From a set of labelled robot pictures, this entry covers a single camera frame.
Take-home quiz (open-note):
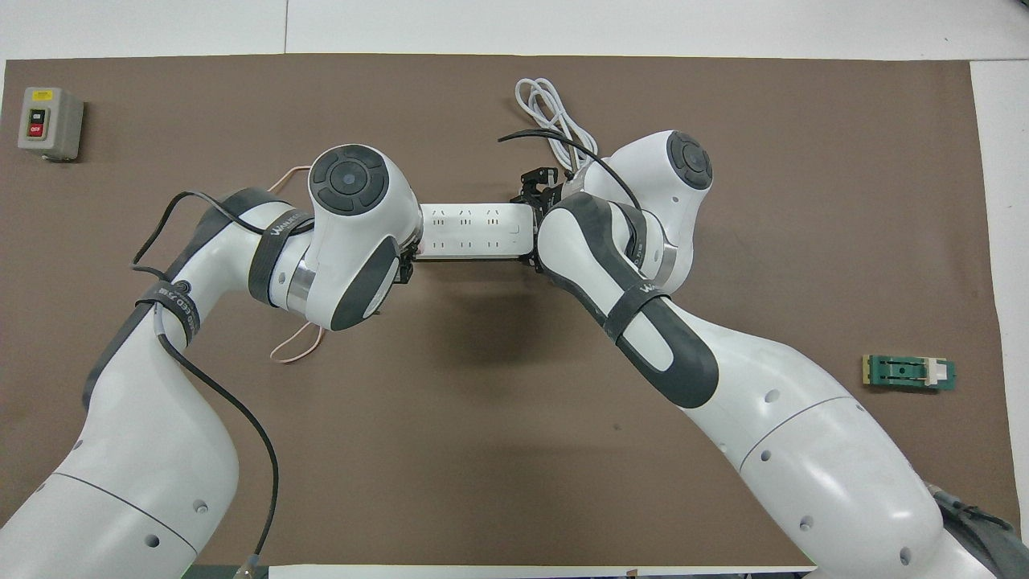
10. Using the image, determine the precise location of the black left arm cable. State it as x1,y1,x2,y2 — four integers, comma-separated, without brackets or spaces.
131,191,281,564

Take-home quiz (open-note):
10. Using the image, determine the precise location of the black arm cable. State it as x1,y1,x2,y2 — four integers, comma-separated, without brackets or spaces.
497,127,644,242
131,191,281,564

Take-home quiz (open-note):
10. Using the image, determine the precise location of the white power strip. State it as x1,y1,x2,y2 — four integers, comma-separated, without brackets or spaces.
414,201,538,261

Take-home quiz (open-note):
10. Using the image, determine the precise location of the pink charging cable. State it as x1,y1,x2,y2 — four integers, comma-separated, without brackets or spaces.
268,165,326,364

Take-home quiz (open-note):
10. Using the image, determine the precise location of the green knife switch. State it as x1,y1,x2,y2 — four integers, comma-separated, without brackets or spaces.
862,354,957,395

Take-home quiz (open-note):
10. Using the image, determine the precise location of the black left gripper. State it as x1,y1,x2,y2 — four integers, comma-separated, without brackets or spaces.
399,226,424,285

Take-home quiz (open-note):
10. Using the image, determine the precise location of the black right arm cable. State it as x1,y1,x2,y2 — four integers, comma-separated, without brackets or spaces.
497,127,644,242

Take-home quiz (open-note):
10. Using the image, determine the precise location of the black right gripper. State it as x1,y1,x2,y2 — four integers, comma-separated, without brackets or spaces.
511,166,571,271

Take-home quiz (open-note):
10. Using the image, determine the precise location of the brown table mat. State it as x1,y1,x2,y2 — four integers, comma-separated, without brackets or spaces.
0,53,1012,568

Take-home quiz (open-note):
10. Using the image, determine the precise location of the grey push-button switch box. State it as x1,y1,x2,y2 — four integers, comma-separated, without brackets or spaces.
18,86,85,162

